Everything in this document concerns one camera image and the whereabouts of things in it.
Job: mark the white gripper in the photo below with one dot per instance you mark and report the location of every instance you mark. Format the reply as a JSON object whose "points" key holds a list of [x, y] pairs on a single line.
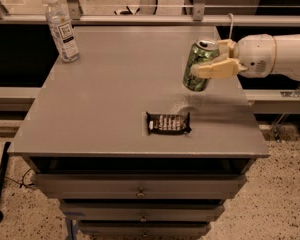
{"points": [[255, 54]]}

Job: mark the green soda can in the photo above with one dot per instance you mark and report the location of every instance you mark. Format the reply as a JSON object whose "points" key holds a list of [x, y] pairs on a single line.
{"points": [[201, 52]]}

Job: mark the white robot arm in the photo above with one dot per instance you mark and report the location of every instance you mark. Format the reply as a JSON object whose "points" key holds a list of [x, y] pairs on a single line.
{"points": [[287, 60]]}

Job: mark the black rxbar chocolate wrapper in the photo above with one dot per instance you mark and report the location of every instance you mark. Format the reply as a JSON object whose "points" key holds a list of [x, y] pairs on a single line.
{"points": [[168, 124]]}

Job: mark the clear plastic water bottle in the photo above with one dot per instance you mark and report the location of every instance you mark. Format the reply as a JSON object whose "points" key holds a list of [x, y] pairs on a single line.
{"points": [[61, 30]]}

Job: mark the grey middle drawer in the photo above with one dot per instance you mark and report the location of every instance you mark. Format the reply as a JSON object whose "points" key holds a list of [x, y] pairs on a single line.
{"points": [[143, 212]]}

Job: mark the grey drawer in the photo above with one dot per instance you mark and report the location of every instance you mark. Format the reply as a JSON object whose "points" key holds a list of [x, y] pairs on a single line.
{"points": [[144, 229], [139, 187], [143, 212]]}

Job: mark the grey top drawer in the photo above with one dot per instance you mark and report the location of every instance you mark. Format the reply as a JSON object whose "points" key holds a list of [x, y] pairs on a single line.
{"points": [[139, 187]]}

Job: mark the grey bottom drawer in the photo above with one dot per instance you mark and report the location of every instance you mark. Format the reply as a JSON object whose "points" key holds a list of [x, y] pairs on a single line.
{"points": [[144, 229]]}

